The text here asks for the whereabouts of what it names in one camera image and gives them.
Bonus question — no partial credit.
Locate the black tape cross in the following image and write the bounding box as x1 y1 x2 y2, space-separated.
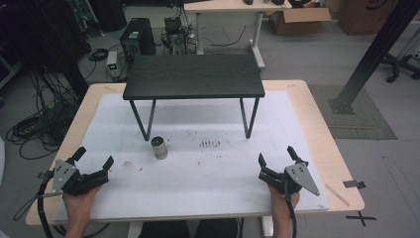
345 210 378 228

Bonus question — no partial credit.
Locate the black curtain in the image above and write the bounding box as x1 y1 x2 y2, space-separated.
0 0 92 100

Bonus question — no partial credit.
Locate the black office chair base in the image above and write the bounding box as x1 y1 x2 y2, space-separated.
378 52 420 84

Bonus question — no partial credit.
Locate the person's right hand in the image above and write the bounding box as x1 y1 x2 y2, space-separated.
266 183 301 216

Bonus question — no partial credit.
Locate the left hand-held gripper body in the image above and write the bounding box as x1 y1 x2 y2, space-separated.
52 159 110 196

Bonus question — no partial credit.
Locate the coiled black cable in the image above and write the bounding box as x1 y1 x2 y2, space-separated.
87 48 110 62

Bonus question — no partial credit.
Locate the right hand-held gripper cable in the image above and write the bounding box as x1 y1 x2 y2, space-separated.
284 184 298 238

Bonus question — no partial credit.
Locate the black computer tower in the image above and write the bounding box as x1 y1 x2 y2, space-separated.
119 17 158 58

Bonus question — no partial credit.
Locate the light wooden table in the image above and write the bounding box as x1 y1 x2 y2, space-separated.
25 78 367 228

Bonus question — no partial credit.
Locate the white table mat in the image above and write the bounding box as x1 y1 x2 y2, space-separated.
52 90 332 223

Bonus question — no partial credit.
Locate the open cardboard box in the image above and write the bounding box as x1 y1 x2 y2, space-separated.
267 6 332 37

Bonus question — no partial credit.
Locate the silver metal can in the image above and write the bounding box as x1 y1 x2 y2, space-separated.
150 136 169 161

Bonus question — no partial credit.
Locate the white power supply unit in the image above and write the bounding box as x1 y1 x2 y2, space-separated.
106 51 123 81

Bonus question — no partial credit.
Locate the large closed cardboard box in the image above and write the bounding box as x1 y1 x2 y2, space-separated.
336 0 399 37

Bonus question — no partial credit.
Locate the small black wooden riser table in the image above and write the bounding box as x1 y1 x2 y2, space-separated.
122 54 266 142

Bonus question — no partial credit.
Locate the electronics rack with wires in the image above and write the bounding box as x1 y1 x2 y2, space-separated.
160 15 188 57

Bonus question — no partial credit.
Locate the left hand-held gripper cable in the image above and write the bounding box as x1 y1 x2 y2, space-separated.
13 171 64 238

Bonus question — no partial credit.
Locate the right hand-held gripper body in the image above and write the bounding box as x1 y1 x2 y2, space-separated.
258 161 321 197

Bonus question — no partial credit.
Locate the black tape strip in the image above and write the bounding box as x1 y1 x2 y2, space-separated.
342 179 368 190

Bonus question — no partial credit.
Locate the tangle of black cables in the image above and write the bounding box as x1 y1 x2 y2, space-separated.
5 70 88 162

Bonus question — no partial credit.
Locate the white-legged wooden desk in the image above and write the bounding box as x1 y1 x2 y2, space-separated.
183 0 293 71

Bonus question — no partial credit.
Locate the grey floor mat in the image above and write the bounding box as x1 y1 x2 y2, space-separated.
307 83 398 141

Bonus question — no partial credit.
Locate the person's left hand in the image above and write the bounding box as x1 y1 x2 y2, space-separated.
61 184 102 216

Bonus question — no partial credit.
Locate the thin wooden stick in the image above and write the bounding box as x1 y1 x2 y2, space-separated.
324 183 351 207

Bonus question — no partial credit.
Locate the loose black floor cable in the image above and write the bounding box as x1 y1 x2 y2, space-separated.
200 25 248 49

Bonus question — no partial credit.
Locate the black metal frame beam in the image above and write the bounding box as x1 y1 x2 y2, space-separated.
328 0 420 116

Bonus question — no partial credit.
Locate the hand-held gripper cable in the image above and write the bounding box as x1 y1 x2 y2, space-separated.
13 171 64 238
284 184 298 238

